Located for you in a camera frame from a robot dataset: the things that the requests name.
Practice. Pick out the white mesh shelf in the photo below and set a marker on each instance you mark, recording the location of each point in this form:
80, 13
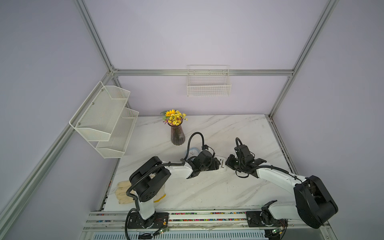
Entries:
96, 119
117, 145

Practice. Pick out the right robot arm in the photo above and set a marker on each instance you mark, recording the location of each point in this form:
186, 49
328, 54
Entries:
312, 204

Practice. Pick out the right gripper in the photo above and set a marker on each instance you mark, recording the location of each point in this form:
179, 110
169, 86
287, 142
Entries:
229, 162

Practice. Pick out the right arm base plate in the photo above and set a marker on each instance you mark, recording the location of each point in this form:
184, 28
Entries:
264, 219

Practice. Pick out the lower white mesh shelf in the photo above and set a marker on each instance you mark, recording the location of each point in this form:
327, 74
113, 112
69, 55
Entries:
117, 145

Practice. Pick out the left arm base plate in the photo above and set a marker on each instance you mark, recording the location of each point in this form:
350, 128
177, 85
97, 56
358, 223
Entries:
135, 221

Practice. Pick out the dark glass vase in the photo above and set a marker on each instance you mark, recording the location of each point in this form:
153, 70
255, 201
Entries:
177, 134

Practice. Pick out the blue alarm clock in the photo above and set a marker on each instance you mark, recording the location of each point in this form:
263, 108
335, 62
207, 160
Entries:
194, 152

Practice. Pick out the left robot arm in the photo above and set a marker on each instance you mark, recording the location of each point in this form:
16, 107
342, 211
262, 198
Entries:
148, 180

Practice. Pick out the upper white mesh shelf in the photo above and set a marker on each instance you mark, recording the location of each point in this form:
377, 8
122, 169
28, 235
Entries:
96, 119

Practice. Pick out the white yellow cloth glove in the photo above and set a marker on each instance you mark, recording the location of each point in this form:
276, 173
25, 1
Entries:
123, 199

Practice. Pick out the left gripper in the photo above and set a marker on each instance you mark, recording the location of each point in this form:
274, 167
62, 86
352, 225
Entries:
214, 165

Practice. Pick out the white wire wall basket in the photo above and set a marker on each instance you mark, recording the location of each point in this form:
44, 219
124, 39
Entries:
208, 81

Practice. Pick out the yellow flower bouquet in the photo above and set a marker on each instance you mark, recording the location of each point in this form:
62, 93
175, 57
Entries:
173, 118

